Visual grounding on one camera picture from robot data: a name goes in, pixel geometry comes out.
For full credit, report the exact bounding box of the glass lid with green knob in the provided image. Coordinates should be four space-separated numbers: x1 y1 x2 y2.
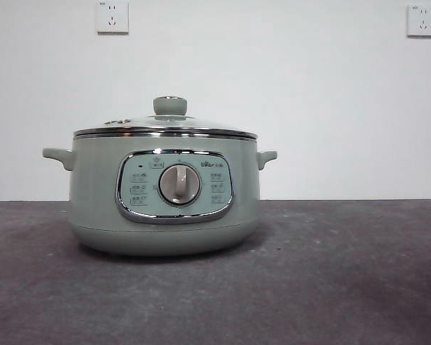
73 95 258 139

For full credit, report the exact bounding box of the pale green electric pot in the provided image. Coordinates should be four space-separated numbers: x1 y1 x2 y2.
42 133 279 257

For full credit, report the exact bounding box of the white wall socket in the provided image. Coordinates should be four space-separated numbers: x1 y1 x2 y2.
96 0 130 36
406 4 431 39

